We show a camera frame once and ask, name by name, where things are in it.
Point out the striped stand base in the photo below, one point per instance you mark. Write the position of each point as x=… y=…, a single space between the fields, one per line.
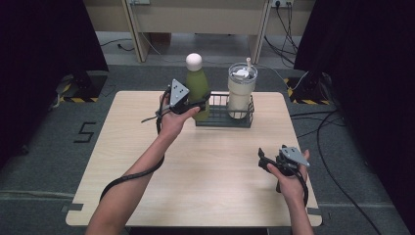
x=86 y=86
x=310 y=94

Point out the white tumbler with straw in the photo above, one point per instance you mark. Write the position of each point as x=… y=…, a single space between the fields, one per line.
x=239 y=93

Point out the person's left hand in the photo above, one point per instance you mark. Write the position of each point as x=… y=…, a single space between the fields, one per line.
x=173 y=124

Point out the person's right hand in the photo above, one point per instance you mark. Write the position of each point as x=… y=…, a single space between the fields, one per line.
x=292 y=187

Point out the green bottle with white cap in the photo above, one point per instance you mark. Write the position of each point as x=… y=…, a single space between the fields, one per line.
x=196 y=83

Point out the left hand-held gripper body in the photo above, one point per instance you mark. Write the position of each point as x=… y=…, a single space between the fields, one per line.
x=178 y=93

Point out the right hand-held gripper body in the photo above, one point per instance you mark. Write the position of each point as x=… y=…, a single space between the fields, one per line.
x=292 y=156

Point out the black curtain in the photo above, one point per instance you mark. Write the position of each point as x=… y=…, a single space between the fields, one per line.
x=39 y=65
x=368 y=81

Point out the white wall socket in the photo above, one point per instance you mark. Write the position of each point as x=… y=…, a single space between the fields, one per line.
x=139 y=1
x=283 y=2

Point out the beige office desk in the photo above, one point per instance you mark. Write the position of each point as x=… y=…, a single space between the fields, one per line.
x=195 y=16

